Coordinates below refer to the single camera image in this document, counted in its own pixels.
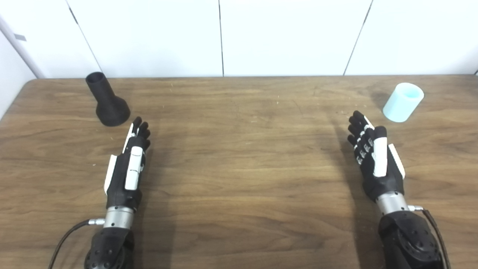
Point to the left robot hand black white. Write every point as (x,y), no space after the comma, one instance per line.
(121,179)

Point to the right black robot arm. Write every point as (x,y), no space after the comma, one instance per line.
(407,239)

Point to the light blue cup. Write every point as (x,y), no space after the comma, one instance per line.
(402,102)

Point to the black funnel-shaped nozzle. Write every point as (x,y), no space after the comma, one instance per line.
(108,106)

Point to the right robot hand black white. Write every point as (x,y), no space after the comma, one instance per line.
(388,179)

